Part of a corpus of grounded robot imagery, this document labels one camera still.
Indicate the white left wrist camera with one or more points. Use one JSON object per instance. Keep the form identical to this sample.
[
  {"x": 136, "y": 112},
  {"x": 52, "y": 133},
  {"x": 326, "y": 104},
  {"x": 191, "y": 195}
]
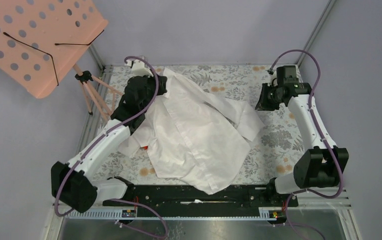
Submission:
[{"x": 140, "y": 69}]

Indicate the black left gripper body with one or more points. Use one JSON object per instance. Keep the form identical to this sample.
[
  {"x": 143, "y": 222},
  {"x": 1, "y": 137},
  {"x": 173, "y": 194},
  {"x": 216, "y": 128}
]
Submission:
[{"x": 151, "y": 83}]

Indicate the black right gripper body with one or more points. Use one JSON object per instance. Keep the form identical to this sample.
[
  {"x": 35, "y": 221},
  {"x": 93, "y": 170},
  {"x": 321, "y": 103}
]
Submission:
[{"x": 269, "y": 100}]

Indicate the pink music stand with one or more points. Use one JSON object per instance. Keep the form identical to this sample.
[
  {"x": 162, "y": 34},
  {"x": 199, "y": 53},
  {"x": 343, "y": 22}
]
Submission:
[{"x": 41, "y": 41}]

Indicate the white shirt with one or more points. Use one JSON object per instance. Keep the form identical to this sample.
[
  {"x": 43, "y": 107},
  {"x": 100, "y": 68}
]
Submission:
[{"x": 195, "y": 136}]

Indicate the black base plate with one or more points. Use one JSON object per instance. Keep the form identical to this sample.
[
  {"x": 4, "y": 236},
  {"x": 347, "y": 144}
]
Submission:
[{"x": 235, "y": 201}]

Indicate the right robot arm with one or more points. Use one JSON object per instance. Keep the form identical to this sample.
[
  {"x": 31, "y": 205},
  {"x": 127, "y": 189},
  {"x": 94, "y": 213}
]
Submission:
[{"x": 323, "y": 162}]

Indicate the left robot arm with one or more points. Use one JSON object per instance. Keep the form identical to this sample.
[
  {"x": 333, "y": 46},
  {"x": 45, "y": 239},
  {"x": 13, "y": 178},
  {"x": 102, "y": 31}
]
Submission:
[{"x": 71, "y": 181}]

